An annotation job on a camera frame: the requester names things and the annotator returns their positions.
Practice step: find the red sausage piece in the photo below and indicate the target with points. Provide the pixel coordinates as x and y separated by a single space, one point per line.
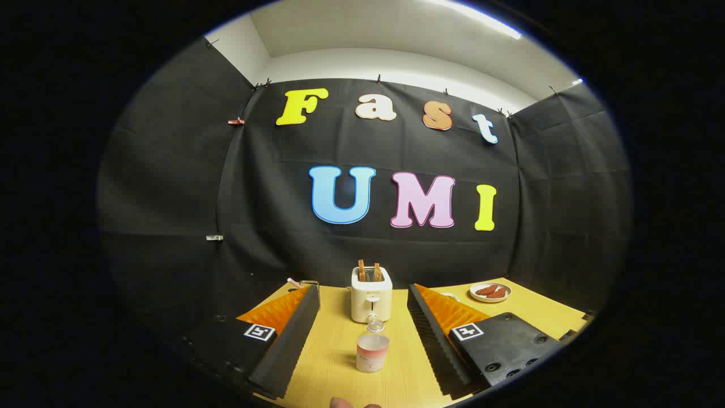
485 290
498 293

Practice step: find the wooden table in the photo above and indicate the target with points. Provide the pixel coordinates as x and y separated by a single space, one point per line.
334 354

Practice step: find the copper clip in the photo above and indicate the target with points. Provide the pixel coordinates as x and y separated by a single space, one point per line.
236 121

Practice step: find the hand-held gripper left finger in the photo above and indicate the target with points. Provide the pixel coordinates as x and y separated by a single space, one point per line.
286 351

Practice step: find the white divided bean dish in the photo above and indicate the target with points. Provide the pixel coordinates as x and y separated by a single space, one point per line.
450 295

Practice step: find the clear juice bottle red label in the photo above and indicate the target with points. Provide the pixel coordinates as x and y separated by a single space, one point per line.
372 352

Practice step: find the pink straw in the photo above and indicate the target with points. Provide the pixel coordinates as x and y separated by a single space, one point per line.
293 281

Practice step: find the black backdrop cloth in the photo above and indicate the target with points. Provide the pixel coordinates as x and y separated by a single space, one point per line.
272 238

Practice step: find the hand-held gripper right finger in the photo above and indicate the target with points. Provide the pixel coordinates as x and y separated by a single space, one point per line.
433 345

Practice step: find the toast slice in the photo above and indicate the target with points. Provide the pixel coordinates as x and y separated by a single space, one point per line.
362 271
378 272

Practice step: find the round white plate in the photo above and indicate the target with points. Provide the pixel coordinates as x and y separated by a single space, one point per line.
490 300

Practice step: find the cream white toaster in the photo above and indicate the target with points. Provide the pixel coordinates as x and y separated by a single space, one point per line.
371 300

